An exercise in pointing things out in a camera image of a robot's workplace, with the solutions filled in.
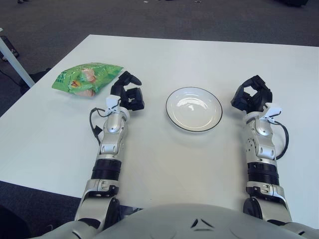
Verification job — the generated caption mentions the white plate black rim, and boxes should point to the white plate black rim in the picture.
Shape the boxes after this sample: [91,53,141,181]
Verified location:
[165,86,223,132]

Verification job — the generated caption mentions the green snack bag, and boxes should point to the green snack bag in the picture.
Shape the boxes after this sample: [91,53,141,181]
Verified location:
[51,62,125,98]

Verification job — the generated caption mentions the grey robot torso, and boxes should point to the grey robot torso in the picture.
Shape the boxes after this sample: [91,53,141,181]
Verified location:
[58,203,319,239]

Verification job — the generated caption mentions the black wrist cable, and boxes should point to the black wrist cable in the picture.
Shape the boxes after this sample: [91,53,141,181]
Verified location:
[273,120,290,160]
[89,107,110,147]

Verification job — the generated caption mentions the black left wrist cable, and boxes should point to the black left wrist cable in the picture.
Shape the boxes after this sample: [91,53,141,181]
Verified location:
[89,107,110,147]

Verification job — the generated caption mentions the black flat floor device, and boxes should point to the black flat floor device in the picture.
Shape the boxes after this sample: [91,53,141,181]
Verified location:
[0,35,20,62]

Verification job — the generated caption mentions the white table leg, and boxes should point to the white table leg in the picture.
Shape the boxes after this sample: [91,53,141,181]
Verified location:
[0,36,35,88]

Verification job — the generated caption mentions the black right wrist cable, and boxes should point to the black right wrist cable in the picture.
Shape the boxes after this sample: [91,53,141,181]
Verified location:
[273,120,290,160]

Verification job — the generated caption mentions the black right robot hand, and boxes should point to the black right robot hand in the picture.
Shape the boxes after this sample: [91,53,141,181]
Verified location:
[230,74,284,122]

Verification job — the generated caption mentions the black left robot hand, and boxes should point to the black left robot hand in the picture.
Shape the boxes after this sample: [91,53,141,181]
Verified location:
[106,71,146,115]

